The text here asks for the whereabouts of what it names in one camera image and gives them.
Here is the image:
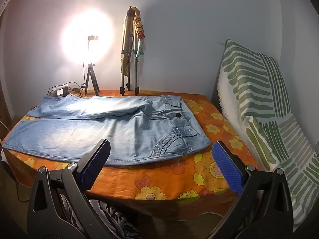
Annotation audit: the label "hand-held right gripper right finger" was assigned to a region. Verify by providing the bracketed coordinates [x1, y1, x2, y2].
[207, 141, 294, 239]

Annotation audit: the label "colourful patterned scarf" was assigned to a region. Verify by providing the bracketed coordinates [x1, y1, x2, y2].
[133, 6, 146, 58]

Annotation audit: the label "large folded tripod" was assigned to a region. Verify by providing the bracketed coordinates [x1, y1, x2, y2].
[120, 6, 141, 97]

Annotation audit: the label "green striped white throw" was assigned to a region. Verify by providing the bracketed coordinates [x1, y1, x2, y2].
[216, 39, 319, 233]

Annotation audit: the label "small black tripod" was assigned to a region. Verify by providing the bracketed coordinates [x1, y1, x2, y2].
[83, 62, 100, 96]

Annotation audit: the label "round ring light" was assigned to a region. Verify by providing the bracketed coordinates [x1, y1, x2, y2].
[61, 10, 114, 64]

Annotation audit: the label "power strip with cables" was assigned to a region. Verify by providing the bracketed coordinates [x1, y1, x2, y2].
[48, 82, 83, 97]

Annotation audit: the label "light blue denim pants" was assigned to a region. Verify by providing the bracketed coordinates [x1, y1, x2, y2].
[2, 95, 212, 167]

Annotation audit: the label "orange floral tablecloth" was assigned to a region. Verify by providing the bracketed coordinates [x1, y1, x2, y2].
[2, 90, 262, 202]

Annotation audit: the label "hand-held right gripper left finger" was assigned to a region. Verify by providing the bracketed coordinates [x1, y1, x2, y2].
[27, 139, 111, 239]

